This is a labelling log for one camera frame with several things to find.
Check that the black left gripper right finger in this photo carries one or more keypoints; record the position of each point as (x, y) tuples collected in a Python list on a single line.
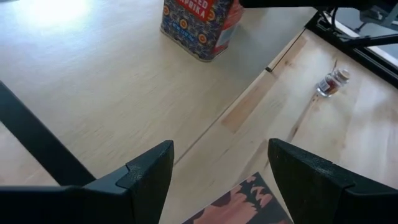
[(317, 199)]

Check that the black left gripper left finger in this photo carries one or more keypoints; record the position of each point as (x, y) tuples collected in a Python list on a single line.
[(124, 202)]

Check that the small glass jar cork lid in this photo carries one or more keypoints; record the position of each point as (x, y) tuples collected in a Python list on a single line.
[(332, 83)]

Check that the smoked paprika tin red lid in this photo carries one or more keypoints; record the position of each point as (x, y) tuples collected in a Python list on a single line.
[(196, 31)]

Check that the pink and purple patterned book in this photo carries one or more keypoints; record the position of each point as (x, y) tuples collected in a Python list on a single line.
[(236, 205)]

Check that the grey desk foot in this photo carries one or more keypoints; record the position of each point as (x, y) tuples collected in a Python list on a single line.
[(382, 15)]

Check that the wooden shelf riser black frame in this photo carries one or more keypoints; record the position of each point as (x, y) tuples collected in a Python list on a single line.
[(109, 93)]

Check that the black metal rig frame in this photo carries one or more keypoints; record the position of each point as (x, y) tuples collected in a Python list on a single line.
[(357, 51)]

